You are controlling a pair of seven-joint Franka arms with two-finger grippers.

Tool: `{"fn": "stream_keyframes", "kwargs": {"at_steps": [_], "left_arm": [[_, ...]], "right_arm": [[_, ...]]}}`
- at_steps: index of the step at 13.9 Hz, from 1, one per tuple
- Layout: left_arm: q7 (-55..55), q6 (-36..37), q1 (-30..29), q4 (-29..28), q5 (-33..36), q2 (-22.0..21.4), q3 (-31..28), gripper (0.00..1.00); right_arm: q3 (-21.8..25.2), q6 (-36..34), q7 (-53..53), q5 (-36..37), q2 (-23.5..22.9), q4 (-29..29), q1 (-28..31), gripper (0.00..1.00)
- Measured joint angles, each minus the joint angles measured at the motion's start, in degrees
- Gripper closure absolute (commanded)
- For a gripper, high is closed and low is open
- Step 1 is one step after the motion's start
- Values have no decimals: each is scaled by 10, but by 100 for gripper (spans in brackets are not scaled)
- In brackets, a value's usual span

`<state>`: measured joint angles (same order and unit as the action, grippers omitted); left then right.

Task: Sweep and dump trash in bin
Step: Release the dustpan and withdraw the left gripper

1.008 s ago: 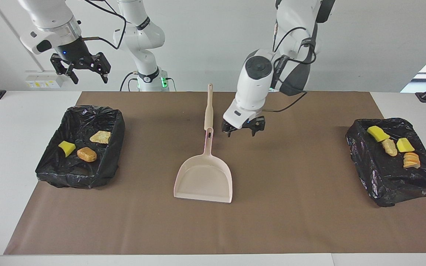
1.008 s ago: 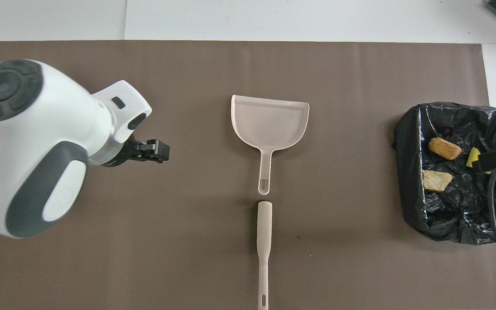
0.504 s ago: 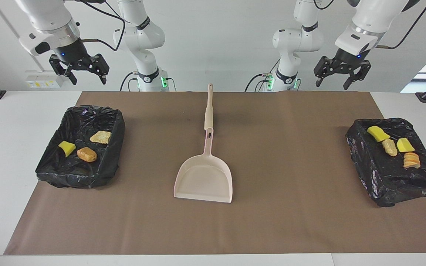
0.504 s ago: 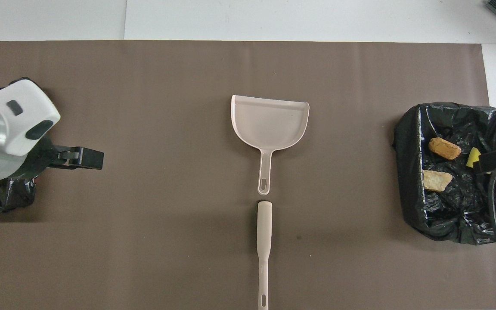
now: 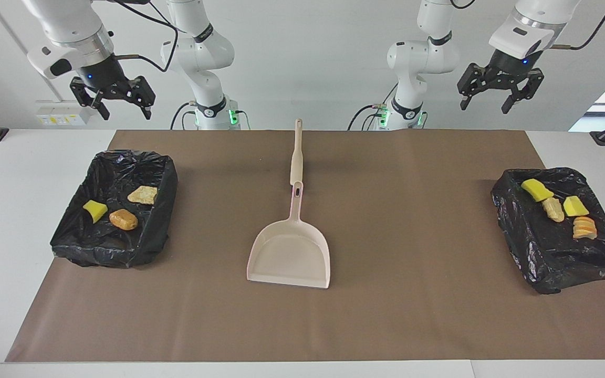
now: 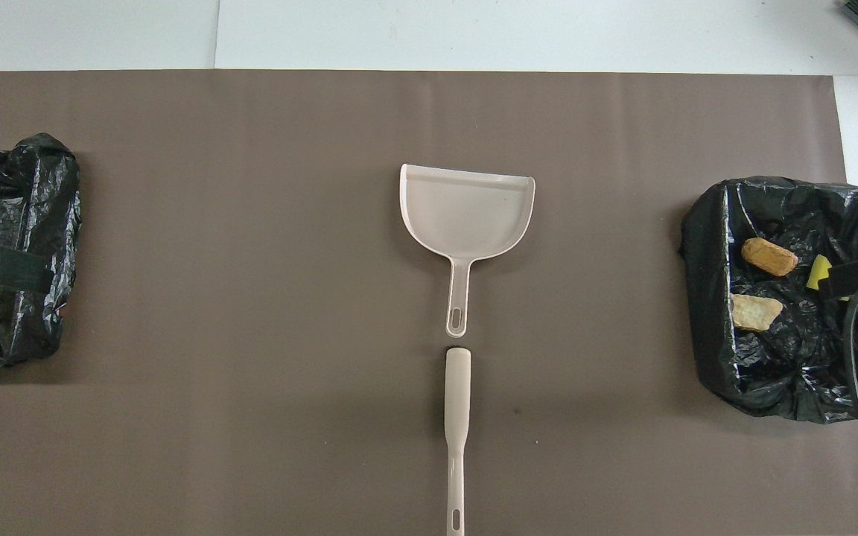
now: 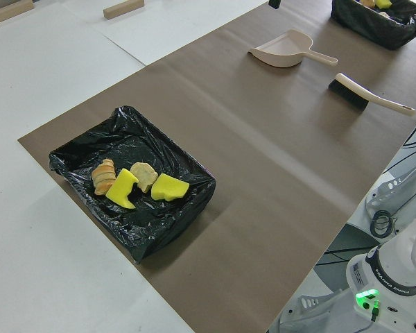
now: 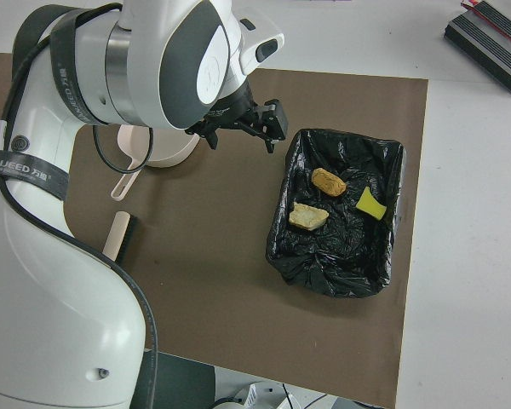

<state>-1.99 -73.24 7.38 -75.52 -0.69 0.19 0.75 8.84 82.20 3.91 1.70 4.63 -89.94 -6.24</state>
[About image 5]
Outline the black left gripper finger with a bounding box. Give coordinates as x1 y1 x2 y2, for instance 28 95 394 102
501 69 545 114
457 62 488 111

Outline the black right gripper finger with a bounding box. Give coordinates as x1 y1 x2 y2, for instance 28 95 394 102
127 76 157 121
69 77 110 121

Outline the sliced bread loaf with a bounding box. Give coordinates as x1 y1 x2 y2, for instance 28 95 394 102
127 185 158 205

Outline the yellow notched sponge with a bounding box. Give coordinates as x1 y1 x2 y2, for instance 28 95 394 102
521 178 555 203

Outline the small yellow green sponge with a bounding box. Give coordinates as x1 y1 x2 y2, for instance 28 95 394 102
82 199 109 224

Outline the pale yellow food piece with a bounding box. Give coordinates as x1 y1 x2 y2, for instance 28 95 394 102
572 216 598 240
543 197 565 223

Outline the brown bread roll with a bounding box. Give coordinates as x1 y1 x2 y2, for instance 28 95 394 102
109 209 139 231

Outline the dark green backed sponge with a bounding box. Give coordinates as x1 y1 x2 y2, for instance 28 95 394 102
563 196 590 217

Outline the beige hand brush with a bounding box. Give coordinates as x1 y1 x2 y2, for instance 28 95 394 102
289 119 305 186

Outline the pink plastic dustpan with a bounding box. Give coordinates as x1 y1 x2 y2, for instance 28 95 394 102
246 181 331 289

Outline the bin lined with black bag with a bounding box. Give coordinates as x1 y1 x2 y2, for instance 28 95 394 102
491 167 605 295
50 150 179 269

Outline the brown paper table mat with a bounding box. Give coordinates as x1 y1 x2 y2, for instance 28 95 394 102
6 130 605 363

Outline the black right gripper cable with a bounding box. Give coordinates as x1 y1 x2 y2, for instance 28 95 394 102
104 0 179 73

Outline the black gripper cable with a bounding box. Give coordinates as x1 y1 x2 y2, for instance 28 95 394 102
104 0 179 73
551 0 605 51

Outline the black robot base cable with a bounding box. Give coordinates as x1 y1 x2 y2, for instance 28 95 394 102
348 83 400 131
170 101 198 130

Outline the white wall socket box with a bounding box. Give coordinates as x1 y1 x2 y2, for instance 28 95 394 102
36 100 93 127

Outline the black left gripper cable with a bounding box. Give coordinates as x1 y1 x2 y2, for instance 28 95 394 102
551 0 605 51

